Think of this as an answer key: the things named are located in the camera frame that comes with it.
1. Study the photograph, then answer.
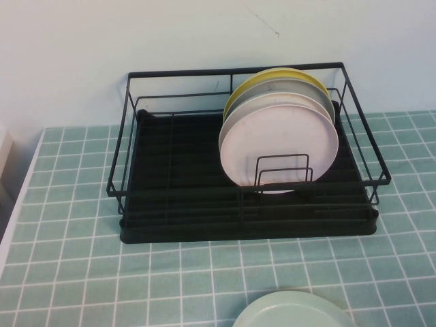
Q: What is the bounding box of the black plastic drip tray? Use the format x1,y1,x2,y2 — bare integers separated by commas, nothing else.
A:
119,108,379,245

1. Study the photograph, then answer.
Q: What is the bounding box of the white plate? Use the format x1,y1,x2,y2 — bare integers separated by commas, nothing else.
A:
219,92,333,151

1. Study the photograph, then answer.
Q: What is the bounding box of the black wire dish rack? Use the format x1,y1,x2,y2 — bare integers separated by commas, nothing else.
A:
106,61,392,219

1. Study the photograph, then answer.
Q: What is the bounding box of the green checked tablecloth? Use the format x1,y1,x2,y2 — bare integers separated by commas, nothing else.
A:
0,110,436,327

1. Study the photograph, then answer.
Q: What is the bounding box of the yellow plate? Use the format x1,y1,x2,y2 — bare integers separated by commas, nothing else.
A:
223,67,330,122

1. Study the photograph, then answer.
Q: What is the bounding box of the mint green plate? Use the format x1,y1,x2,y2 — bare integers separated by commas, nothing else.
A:
232,290,356,327

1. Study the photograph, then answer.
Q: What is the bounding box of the pink plate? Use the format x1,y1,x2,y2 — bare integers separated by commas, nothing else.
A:
219,104,340,195

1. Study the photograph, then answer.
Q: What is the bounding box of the grey plate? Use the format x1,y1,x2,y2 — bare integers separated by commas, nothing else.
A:
224,78,337,125

